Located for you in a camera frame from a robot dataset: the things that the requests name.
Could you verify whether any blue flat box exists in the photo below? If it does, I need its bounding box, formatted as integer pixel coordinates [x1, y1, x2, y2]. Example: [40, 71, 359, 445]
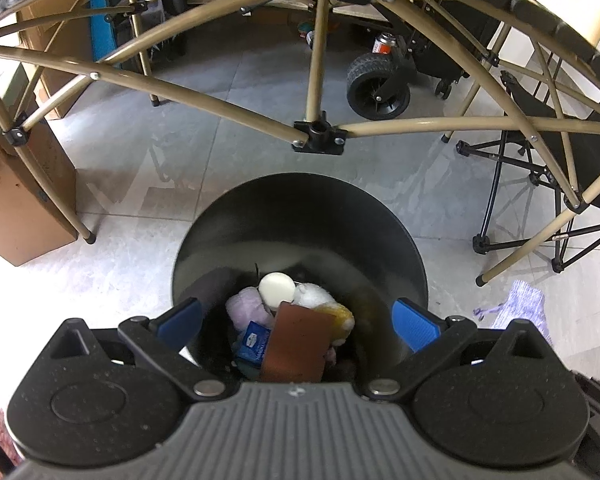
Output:
[90, 0, 131, 61]

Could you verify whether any red gas canister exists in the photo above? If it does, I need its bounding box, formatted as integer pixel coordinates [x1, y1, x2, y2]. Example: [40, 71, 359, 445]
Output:
[372, 32, 397, 56]

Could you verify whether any blue tissue packet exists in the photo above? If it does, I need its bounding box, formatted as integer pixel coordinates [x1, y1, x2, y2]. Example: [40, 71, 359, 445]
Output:
[234, 321, 273, 365]

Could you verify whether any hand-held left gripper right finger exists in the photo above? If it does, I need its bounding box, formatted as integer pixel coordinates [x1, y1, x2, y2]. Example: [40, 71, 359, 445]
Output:
[362, 297, 556, 403]

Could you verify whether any white foam cylinder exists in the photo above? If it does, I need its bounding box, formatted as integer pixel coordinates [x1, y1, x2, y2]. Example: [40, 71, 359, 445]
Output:
[258, 272, 297, 310]

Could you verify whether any purple patterned cloth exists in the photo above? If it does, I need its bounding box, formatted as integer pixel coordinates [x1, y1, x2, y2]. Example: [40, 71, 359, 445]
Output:
[472, 280, 553, 348]

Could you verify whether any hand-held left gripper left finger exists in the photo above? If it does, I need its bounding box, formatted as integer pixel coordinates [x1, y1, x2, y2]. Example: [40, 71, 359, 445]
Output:
[45, 297, 231, 401]

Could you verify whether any lavender plush scrunchie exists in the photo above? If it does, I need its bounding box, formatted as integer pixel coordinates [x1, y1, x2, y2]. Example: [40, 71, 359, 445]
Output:
[225, 286, 276, 333]

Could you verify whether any yellow and white plush toy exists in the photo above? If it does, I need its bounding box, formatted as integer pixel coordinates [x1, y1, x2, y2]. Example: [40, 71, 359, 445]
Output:
[294, 282, 355, 366]

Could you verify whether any brown rectangular pad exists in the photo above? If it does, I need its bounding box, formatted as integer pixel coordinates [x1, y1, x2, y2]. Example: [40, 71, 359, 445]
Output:
[259, 301, 335, 383]

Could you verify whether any olive folding slatted table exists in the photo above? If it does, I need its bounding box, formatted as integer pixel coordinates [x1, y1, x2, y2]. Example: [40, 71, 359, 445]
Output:
[0, 0, 600, 288]

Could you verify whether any black wagon wheel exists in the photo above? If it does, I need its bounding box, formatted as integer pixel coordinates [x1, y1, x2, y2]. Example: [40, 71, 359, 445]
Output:
[346, 52, 411, 121]

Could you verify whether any black round trash bin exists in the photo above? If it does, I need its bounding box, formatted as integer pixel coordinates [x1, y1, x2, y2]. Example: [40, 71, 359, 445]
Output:
[172, 172, 429, 383]

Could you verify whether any cardboard box with liner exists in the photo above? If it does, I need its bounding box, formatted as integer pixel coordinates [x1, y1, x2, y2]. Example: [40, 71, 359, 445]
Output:
[0, 119, 78, 267]

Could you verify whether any large open cardboard box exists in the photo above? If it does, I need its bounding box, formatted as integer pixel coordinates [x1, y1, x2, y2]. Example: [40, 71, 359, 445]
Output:
[17, 0, 111, 121]

